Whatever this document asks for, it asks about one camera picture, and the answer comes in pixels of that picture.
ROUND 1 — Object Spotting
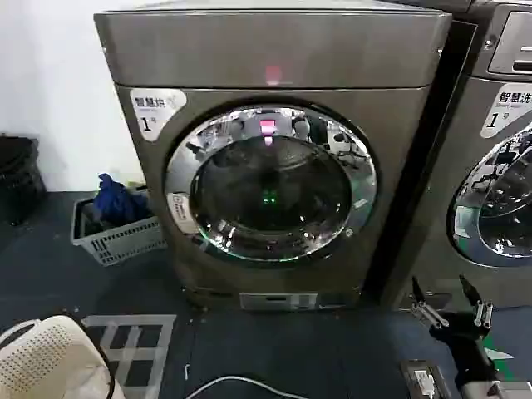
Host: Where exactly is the small white door sticker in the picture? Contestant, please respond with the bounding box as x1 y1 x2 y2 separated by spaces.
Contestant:
167 192 201 234

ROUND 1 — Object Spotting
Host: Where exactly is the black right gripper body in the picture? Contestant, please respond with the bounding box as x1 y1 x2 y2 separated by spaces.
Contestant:
429 309 501 387

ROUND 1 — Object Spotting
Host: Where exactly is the blue garment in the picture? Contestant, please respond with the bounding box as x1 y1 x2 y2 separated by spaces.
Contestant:
91 172 152 226

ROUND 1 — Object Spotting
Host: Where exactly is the grey front-load washer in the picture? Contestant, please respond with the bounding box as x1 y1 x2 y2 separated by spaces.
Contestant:
397 0 532 312

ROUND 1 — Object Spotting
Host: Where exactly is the dryer base service flap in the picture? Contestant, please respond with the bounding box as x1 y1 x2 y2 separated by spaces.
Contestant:
239 291 320 313

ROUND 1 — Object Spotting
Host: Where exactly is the white floor cable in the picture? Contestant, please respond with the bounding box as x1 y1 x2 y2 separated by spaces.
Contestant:
181 375 301 399

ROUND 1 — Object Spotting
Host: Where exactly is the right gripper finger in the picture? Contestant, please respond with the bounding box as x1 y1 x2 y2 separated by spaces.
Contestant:
458 273 495 330
410 274 451 328

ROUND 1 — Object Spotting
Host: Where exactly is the floor power strip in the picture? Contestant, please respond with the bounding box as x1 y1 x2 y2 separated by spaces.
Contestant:
399 359 453 399

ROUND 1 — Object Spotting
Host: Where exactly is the round glass washer door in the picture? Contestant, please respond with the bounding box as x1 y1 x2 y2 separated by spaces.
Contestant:
446 127 532 269

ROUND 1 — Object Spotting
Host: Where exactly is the round glass dryer door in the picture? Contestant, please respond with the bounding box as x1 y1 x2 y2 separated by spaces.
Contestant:
164 99 380 264

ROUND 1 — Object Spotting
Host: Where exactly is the stack of black baskets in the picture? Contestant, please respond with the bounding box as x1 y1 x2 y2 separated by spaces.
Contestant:
0 132 48 228

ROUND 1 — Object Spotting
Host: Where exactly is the grey front-load dryer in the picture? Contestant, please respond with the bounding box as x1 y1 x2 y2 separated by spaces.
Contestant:
93 8 479 313

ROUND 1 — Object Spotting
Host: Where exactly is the grey plastic laundry basket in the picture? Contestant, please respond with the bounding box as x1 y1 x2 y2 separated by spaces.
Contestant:
71 197 168 268

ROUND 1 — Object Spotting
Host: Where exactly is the white number label sticker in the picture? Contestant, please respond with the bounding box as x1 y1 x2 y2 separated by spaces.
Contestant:
130 87 186 144
480 80 532 140

